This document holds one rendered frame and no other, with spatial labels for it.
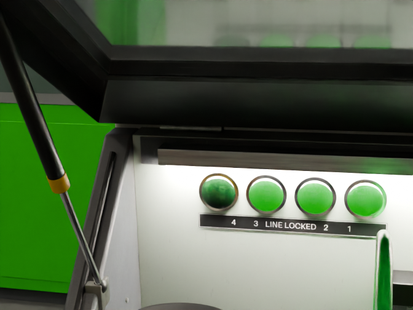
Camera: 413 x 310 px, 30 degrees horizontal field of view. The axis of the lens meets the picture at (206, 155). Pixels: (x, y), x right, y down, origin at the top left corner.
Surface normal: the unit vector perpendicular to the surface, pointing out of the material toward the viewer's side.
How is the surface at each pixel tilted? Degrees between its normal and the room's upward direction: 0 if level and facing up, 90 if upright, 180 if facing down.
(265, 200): 96
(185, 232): 90
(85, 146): 90
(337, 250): 90
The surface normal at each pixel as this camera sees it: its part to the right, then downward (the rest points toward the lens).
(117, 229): 0.98, 0.04
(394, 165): -0.21, 0.29
